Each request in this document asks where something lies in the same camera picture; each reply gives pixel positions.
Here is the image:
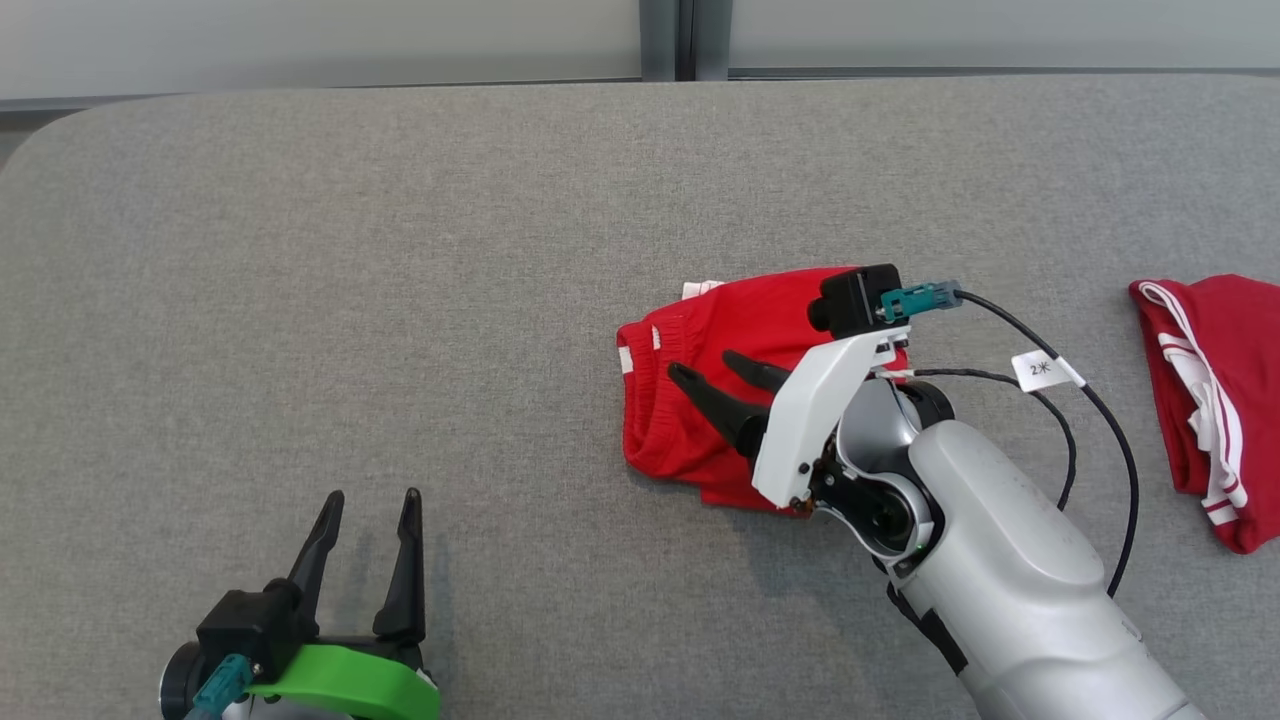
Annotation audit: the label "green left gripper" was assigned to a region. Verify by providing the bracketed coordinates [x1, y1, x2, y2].
[244, 487, 444, 720]

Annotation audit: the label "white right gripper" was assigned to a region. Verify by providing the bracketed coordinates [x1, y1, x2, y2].
[667, 324, 913, 511]

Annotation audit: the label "plain red shorts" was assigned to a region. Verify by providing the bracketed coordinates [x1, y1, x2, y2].
[616, 265, 913, 517]

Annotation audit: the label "red basketball jersey shirt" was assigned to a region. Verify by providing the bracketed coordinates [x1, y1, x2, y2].
[1129, 273, 1280, 555]

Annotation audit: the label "grey fabric sofa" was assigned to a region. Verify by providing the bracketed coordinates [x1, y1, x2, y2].
[0, 72, 1280, 720]

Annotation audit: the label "black left camera cable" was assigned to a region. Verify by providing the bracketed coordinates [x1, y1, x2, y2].
[183, 654, 254, 720]

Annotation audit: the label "black camera cable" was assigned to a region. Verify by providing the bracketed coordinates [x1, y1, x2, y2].
[183, 654, 254, 720]
[878, 280, 1142, 599]

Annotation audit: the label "black right camera cable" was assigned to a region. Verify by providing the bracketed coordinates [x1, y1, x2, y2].
[878, 280, 1142, 599]

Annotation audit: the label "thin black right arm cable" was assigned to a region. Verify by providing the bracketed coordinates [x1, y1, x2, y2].
[885, 367, 1079, 513]

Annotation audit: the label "white right cable label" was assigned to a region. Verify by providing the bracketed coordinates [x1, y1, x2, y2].
[1011, 350, 1087, 394]

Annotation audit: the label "grey partition post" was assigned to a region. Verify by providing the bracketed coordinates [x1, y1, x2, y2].
[638, 0, 734, 84]

